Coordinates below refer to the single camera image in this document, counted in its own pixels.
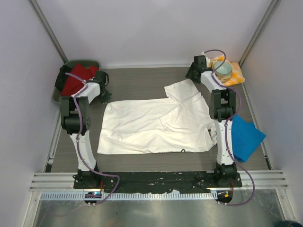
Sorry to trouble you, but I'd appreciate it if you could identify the white flower print t-shirt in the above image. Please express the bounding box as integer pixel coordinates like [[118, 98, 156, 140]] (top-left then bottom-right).
[[97, 79, 217, 155]]

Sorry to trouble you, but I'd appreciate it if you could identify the blue t-shirt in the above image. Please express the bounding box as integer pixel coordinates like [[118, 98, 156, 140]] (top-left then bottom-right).
[[232, 115, 266, 162]]

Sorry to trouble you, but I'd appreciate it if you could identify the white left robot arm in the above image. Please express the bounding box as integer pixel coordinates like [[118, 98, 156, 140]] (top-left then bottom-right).
[[61, 71, 111, 189]]

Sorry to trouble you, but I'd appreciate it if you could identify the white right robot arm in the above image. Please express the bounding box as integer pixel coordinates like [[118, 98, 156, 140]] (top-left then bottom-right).
[[186, 55, 237, 187]]

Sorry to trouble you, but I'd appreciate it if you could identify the beige decorated plate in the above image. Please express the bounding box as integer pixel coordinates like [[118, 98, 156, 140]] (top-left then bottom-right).
[[210, 60, 232, 83]]

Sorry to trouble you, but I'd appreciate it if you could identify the light green bowl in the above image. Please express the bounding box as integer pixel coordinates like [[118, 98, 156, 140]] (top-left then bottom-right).
[[213, 61, 232, 77]]

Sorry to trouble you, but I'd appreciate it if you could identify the red t-shirt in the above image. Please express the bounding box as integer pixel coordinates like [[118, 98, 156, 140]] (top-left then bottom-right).
[[61, 63, 98, 96]]

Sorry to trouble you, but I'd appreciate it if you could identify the orange checkered cloth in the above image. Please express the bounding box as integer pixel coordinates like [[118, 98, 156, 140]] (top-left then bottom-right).
[[223, 60, 245, 87]]

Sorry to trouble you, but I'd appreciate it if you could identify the grey plastic tray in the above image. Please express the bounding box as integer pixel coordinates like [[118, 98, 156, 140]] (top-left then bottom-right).
[[52, 60, 100, 105]]

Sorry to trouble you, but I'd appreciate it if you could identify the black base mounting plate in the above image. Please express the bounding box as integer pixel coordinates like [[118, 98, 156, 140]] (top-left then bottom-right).
[[73, 171, 242, 194]]

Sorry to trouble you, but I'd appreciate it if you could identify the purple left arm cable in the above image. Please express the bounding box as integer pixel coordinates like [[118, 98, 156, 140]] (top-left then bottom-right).
[[65, 72, 121, 205]]

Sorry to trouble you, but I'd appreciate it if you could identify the white slotted cable duct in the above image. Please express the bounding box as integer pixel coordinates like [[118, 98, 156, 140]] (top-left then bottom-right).
[[40, 191, 217, 201]]

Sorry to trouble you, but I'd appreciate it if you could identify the aluminium frame rail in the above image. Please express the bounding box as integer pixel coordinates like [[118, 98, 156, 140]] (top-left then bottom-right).
[[29, 170, 288, 192]]

